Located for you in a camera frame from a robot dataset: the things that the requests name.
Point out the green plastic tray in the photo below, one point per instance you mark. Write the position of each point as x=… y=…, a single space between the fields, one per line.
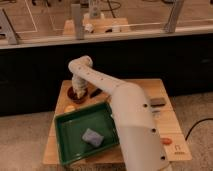
x=71 y=127

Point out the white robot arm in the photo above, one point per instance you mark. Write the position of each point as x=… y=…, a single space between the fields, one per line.
x=139 y=138

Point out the grey metal post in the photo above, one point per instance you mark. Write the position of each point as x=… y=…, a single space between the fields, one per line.
x=177 y=5
x=78 y=21
x=7 y=29

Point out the grey sponge block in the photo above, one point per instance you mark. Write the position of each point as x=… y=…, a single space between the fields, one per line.
x=92 y=137

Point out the red-brown bowl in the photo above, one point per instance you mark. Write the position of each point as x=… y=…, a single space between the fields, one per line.
x=71 y=95

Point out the orange carrot toy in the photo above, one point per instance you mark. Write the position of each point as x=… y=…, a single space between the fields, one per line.
x=166 y=141

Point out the right grey metal post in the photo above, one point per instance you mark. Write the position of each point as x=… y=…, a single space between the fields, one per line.
x=177 y=5

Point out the left grey metal post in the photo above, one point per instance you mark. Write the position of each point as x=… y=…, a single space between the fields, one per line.
x=7 y=29

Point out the black knife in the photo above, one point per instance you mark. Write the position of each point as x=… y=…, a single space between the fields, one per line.
x=95 y=93

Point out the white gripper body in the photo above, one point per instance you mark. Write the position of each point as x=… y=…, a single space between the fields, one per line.
x=79 y=85

